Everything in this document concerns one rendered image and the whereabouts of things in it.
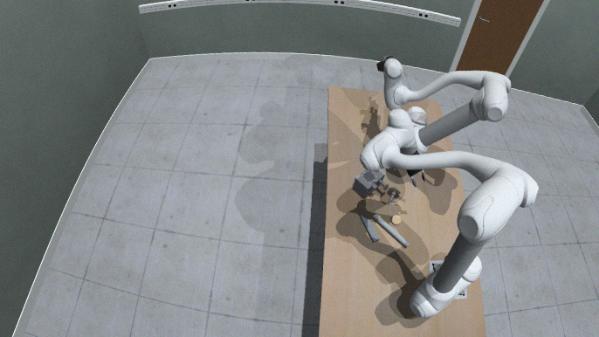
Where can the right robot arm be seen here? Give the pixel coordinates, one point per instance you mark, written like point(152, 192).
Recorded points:
point(489, 103)

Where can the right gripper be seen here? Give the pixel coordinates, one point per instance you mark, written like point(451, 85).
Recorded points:
point(381, 64)

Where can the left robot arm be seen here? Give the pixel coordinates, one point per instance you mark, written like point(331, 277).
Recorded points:
point(482, 215)

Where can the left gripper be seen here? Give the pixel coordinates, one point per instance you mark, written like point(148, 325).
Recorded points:
point(412, 150)

